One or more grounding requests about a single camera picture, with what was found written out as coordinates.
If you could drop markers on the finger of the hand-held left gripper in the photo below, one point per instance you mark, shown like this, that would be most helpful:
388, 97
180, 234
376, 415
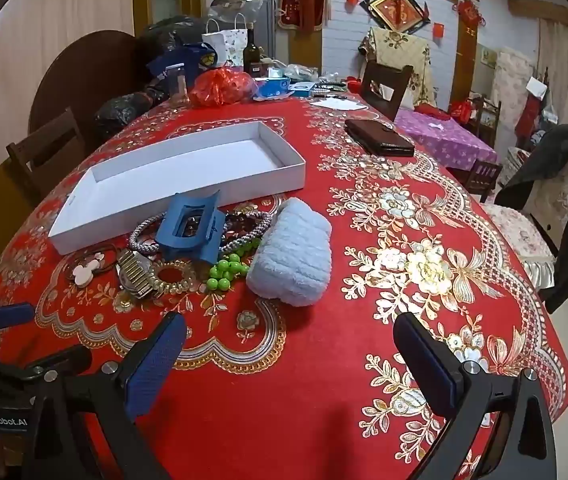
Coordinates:
64, 356
11, 314

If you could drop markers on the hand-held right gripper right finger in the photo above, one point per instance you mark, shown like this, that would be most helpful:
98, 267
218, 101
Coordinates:
423, 360

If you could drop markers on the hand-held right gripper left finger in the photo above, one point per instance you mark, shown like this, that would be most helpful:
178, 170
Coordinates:
156, 360

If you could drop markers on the silver metal hair clip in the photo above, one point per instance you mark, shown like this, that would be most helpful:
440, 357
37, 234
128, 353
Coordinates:
136, 275

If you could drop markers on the blue hair claw clip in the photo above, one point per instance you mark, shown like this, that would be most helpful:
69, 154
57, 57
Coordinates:
189, 225

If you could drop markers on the light blue fluffy scrunchie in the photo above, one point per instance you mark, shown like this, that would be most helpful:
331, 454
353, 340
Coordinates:
291, 255

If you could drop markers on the white cardboard box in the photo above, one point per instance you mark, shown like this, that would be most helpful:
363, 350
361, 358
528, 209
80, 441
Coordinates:
184, 175

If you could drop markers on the red floral tablecloth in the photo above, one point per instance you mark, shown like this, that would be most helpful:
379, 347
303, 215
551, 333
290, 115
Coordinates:
314, 360

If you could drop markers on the dark wooden chair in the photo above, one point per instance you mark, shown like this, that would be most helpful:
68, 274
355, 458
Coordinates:
388, 92
46, 150

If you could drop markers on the floral cushioned chair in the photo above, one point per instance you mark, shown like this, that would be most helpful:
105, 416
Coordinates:
528, 225

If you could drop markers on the small wooden chair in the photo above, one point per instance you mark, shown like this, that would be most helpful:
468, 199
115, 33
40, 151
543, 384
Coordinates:
483, 177

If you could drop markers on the purple tablecloth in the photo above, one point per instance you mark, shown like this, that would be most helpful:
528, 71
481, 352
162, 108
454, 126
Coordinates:
443, 140

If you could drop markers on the dark flat box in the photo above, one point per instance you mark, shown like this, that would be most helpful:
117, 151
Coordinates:
378, 137

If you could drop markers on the black plastic bag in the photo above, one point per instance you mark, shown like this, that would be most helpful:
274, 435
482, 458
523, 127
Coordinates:
171, 32
124, 112

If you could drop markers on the white paper sheet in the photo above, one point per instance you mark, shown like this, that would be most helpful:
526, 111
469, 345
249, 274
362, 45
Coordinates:
336, 103

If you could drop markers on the clear plastic container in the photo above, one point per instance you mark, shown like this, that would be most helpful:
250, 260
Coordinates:
176, 85

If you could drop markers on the red stocking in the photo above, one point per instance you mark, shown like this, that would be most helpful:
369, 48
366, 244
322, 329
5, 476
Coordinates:
531, 105

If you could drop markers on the red plastic bag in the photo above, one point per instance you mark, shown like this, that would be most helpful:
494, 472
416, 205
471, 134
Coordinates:
221, 87

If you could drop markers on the blue tissue pack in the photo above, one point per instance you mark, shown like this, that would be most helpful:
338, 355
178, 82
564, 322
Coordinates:
273, 88

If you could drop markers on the blue bag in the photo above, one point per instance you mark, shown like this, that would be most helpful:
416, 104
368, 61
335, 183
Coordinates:
184, 57

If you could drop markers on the floral hanging cloth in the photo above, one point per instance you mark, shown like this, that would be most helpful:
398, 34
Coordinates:
403, 55

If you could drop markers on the dark glass bottle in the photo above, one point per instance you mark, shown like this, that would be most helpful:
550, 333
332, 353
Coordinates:
252, 55

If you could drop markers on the white paper gift bag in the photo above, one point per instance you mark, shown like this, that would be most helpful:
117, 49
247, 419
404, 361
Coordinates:
226, 45

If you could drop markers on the red door ornament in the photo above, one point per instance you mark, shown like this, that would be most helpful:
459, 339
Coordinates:
469, 15

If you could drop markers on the framed diamond wall decoration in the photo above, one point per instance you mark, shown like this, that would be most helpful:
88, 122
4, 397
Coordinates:
396, 7

